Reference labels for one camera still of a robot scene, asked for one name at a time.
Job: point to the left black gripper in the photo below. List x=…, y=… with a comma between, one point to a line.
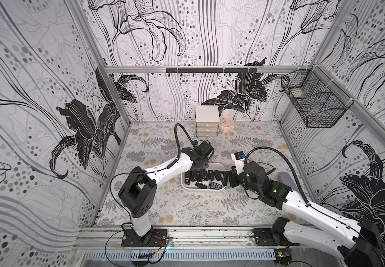
x=204, y=163

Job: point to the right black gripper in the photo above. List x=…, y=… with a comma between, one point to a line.
x=234, y=174

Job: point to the black key front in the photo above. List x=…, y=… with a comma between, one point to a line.
x=201, y=175

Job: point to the black key with buttons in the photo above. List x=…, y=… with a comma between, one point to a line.
x=217, y=175

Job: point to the white storage tray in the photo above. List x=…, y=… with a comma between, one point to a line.
x=212, y=166

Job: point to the black chrome key fob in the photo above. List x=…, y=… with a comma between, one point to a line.
x=201, y=185

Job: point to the silver black BMW key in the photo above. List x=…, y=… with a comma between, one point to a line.
x=215, y=186

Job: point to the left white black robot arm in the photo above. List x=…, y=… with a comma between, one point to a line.
x=139, y=189

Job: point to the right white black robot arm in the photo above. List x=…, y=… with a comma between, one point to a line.
x=357, y=244

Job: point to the purple glasses case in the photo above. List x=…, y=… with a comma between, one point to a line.
x=286, y=179

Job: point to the white mini drawer cabinet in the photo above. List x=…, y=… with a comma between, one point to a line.
x=207, y=121

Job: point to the pink round alarm clock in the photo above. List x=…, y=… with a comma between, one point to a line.
x=226, y=123

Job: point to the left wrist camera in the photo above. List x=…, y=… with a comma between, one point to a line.
x=205, y=148

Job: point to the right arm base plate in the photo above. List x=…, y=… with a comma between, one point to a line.
x=264, y=237

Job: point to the black wall hook rail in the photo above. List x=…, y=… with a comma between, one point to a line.
x=210, y=70

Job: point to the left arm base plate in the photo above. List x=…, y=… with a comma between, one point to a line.
x=153, y=238

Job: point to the black wire wall basket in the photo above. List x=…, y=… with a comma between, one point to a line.
x=314, y=99

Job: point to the white cable duct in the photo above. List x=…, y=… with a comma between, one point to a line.
x=186, y=254

